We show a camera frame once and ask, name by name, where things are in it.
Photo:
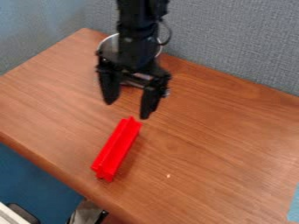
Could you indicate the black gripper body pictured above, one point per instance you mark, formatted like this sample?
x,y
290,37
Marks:
x,y
139,52

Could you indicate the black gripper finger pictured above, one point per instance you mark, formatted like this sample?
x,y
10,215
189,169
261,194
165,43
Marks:
x,y
110,80
155,91

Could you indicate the stainless steel pot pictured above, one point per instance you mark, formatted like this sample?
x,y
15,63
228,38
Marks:
x,y
137,78

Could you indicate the red star-shaped bar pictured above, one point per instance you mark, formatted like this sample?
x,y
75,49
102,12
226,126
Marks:
x,y
115,149

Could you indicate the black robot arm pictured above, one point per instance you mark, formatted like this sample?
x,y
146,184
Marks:
x,y
139,19

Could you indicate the white object bottom left corner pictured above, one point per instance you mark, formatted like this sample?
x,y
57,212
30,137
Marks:
x,y
10,217

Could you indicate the grey chair part below table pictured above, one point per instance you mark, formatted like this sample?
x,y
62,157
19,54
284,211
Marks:
x,y
87,214

